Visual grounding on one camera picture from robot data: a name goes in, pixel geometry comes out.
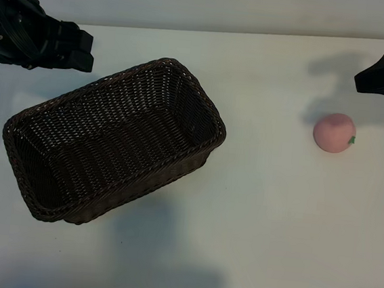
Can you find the pink peach with green leaf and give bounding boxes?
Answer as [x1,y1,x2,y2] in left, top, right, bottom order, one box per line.
[310,110,359,156]

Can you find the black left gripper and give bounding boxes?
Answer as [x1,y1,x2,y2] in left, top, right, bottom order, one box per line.
[0,0,101,76]

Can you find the dark brown woven basket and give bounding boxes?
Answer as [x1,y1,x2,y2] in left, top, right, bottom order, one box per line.
[0,42,234,239]

